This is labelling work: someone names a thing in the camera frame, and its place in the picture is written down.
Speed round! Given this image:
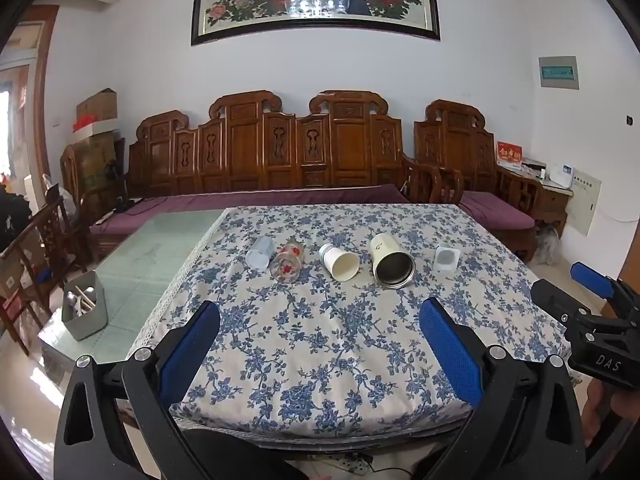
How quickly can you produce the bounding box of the blue floral tablecloth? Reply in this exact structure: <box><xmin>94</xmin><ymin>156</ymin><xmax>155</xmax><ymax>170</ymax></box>
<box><xmin>127</xmin><ymin>203</ymin><xmax>572</xmax><ymax>442</ymax></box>

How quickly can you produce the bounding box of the white power strip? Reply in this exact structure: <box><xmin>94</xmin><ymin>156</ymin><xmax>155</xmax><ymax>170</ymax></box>
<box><xmin>312</xmin><ymin>452</ymin><xmax>374</xmax><ymax>476</ymax></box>

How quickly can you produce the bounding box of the red gift box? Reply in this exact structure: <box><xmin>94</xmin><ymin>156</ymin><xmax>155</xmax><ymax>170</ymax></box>
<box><xmin>496</xmin><ymin>140</ymin><xmax>524</xmax><ymax>165</ymax></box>

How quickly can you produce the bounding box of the carved wooden sofa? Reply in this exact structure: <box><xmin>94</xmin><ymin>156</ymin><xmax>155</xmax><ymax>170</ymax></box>
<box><xmin>79</xmin><ymin>90</ymin><xmax>417</xmax><ymax>262</ymax></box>

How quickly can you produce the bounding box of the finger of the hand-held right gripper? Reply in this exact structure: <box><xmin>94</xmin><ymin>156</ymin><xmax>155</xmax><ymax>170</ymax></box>
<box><xmin>570</xmin><ymin>262</ymin><xmax>640</xmax><ymax>322</ymax></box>
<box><xmin>531</xmin><ymin>279</ymin><xmax>602</xmax><ymax>332</ymax></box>

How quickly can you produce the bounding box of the white desk device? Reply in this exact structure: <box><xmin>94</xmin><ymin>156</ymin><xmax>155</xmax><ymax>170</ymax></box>
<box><xmin>547</xmin><ymin>162</ymin><xmax>574</xmax><ymax>189</ymax></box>

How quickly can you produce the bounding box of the short purple seat cushion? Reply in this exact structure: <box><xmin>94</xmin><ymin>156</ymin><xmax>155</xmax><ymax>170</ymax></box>
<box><xmin>458</xmin><ymin>190</ymin><xmax>536</xmax><ymax>229</ymax></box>

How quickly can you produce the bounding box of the person's right hand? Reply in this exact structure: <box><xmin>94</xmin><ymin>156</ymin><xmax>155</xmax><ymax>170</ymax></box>
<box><xmin>582</xmin><ymin>374</ymin><xmax>640</xmax><ymax>466</ymax></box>

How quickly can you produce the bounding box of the grey wall fuse box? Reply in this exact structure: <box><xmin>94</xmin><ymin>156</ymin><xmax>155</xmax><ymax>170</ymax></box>
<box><xmin>538</xmin><ymin>55</ymin><xmax>580</xmax><ymax>91</ymax></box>

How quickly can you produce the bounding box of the beige wall panel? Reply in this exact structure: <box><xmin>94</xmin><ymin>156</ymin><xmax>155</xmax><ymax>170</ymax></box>
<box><xmin>570</xmin><ymin>169</ymin><xmax>602</xmax><ymax>238</ymax></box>

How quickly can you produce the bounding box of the glass-topped table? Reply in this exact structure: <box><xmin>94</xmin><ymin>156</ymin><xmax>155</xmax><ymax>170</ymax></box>
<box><xmin>37</xmin><ymin>209</ymin><xmax>232</xmax><ymax>367</ymax></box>

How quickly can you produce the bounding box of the light blue plastic cup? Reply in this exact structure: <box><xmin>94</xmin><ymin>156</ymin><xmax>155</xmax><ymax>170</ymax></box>
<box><xmin>245</xmin><ymin>237</ymin><xmax>275</xmax><ymax>272</ymax></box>

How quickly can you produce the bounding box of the black bag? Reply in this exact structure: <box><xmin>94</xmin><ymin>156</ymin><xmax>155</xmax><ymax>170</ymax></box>
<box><xmin>0</xmin><ymin>184</ymin><xmax>34</xmax><ymax>253</ymax></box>

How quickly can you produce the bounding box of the carved wooden armchair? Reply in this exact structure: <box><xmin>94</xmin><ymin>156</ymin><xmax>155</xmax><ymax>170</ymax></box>
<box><xmin>404</xmin><ymin>99</ymin><xmax>540</xmax><ymax>263</ymax></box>

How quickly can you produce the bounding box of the long purple seat cushion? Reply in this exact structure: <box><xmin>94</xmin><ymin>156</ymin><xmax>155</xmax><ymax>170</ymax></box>
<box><xmin>89</xmin><ymin>183</ymin><xmax>412</xmax><ymax>236</ymax></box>

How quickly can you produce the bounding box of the small cardboard box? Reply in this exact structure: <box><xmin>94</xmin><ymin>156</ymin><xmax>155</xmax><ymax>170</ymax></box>
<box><xmin>75</xmin><ymin>88</ymin><xmax>119</xmax><ymax>134</ymax></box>

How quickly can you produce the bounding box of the grey storage caddy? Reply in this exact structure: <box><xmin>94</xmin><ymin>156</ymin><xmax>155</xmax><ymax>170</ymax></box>
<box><xmin>61</xmin><ymin>270</ymin><xmax>109</xmax><ymax>342</ymax></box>

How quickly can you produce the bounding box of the cream steel cup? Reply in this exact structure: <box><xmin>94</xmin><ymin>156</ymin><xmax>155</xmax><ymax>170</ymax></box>
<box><xmin>370</xmin><ymin>233</ymin><xmax>416</xmax><ymax>290</ymax></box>

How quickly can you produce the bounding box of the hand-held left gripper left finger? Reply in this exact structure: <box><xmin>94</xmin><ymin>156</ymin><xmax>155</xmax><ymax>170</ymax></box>
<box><xmin>53</xmin><ymin>301</ymin><xmax>222</xmax><ymax>480</ymax></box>

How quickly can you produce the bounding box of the grey mop head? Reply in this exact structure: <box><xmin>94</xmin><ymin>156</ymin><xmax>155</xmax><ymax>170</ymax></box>
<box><xmin>536</xmin><ymin>224</ymin><xmax>564</xmax><ymax>267</ymax></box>

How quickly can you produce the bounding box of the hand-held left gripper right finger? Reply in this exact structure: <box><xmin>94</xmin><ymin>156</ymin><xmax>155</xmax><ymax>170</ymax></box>
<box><xmin>419</xmin><ymin>298</ymin><xmax>587</xmax><ymax>480</ymax></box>

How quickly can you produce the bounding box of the white paper cup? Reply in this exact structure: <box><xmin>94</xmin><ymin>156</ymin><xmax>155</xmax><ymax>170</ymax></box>
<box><xmin>318</xmin><ymin>243</ymin><xmax>361</xmax><ymax>281</ymax></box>

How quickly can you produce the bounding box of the red flowered glass cup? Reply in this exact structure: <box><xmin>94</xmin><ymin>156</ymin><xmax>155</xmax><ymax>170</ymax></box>
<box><xmin>270</xmin><ymin>241</ymin><xmax>305</xmax><ymax>284</ymax></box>

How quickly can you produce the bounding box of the wooden chair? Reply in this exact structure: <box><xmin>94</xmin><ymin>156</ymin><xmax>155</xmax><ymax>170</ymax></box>
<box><xmin>0</xmin><ymin>194</ymin><xmax>77</xmax><ymax>357</ymax></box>

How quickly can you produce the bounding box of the small white cup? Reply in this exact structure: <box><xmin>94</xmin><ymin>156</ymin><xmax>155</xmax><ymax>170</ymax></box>
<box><xmin>433</xmin><ymin>244</ymin><xmax>460</xmax><ymax>272</ymax></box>

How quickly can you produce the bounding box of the wooden side table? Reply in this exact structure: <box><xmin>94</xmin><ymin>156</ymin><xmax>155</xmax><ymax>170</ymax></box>
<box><xmin>495</xmin><ymin>159</ymin><xmax>572</xmax><ymax>241</ymax></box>

